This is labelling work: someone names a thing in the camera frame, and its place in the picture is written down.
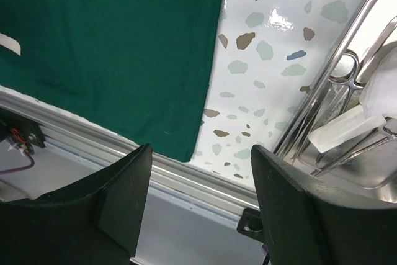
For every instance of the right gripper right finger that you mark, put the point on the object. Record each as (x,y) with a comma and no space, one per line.
(308,221)

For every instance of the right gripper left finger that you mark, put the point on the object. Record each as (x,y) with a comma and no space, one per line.
(95,220)

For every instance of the steel forceps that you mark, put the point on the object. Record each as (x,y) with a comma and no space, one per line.
(376,138)

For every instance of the white packet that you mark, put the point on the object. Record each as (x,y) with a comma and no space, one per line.
(10,43)
(345,127)

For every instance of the steel surgical scissors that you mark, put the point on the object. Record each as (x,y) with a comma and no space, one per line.
(332,100)

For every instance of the green surgical cloth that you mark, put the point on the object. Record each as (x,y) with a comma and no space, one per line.
(140,68)

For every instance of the stainless steel tray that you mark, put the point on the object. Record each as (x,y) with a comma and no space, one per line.
(371,35)

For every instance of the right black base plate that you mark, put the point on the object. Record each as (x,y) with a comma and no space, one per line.
(250,225)

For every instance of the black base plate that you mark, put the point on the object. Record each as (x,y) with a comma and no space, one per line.
(250,225)
(21,130)

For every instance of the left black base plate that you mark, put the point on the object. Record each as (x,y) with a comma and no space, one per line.
(21,130)

